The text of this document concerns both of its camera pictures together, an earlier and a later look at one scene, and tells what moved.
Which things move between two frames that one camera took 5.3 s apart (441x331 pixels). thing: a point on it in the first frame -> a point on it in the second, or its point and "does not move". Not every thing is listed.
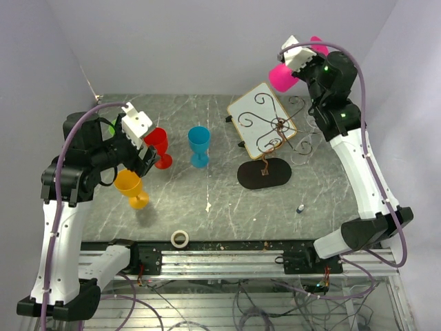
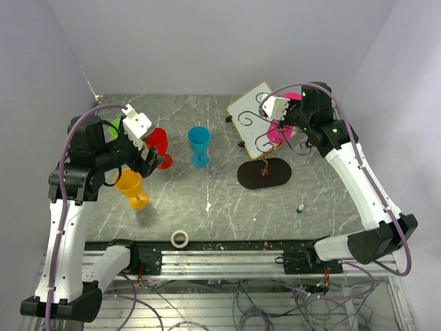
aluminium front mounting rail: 253,261 does not move
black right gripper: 315,60 -> 291,103
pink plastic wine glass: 280,76 -> 278,134
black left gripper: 136,163 does not move
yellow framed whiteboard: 260,121 does not move
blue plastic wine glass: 199,138 does not move
